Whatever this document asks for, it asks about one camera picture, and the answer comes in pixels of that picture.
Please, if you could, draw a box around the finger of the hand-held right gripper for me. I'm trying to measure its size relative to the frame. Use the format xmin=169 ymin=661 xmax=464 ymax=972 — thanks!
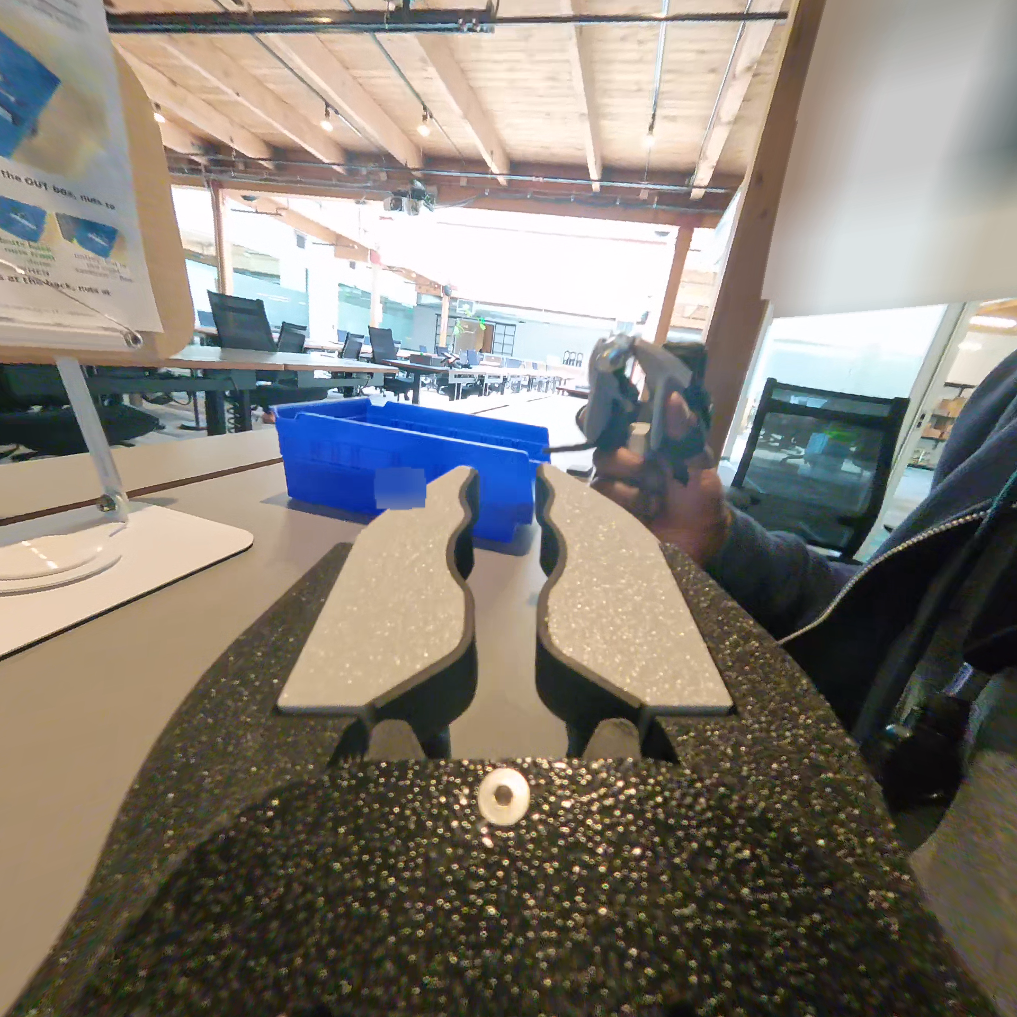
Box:
xmin=615 ymin=350 xmax=648 ymax=434
xmin=544 ymin=353 xmax=629 ymax=458

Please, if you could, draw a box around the large blue plastic bin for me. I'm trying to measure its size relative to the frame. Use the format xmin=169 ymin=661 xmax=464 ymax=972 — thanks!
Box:
xmin=270 ymin=397 xmax=551 ymax=551

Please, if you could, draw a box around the person's torso in zip hoodie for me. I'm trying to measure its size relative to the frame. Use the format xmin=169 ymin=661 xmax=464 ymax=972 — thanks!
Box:
xmin=779 ymin=350 xmax=1017 ymax=835

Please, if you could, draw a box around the thin wooden post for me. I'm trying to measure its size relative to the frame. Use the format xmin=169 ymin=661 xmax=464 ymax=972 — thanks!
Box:
xmin=655 ymin=226 xmax=694 ymax=344

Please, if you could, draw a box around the long office desk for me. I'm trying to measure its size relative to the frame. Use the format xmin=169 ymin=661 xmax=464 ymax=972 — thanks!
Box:
xmin=79 ymin=345 xmax=398 ymax=434

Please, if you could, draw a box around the person's right forearm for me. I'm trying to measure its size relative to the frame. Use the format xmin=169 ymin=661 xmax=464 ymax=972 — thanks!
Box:
xmin=703 ymin=508 xmax=871 ymax=645

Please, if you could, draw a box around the person's right hand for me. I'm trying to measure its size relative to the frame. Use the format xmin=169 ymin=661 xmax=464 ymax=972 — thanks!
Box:
xmin=590 ymin=393 xmax=734 ymax=567

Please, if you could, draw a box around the black ceiling rail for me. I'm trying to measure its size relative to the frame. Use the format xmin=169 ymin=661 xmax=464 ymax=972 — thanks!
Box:
xmin=107 ymin=8 xmax=790 ymax=37

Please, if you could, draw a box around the thick wooden post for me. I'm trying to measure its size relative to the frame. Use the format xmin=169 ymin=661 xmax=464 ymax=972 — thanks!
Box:
xmin=703 ymin=0 xmax=827 ymax=466

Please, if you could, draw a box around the wooden clipboard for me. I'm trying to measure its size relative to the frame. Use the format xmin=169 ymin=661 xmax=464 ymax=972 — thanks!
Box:
xmin=0 ymin=48 xmax=197 ymax=368

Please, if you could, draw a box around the ceiling mounted projector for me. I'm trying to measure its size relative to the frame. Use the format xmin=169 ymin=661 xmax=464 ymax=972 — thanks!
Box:
xmin=383 ymin=180 xmax=440 ymax=217

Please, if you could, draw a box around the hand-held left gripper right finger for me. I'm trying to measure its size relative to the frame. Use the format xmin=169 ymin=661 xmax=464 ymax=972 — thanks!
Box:
xmin=534 ymin=463 xmax=735 ymax=760

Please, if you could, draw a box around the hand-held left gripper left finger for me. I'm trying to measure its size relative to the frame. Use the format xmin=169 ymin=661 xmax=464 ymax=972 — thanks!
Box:
xmin=275 ymin=465 xmax=480 ymax=760

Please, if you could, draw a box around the black mesh office chair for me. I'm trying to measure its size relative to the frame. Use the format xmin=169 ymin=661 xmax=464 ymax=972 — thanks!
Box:
xmin=729 ymin=377 xmax=912 ymax=561

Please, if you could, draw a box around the white clipboard stand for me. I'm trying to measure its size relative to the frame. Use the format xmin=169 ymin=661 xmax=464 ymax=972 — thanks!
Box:
xmin=0 ymin=358 xmax=255 ymax=661

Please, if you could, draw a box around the black strap with metal clip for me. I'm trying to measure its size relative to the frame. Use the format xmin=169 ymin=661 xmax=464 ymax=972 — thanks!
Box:
xmin=880 ymin=663 xmax=990 ymax=811

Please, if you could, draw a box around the row of black office chairs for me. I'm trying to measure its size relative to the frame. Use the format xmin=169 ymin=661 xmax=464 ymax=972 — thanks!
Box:
xmin=205 ymin=290 xmax=434 ymax=408

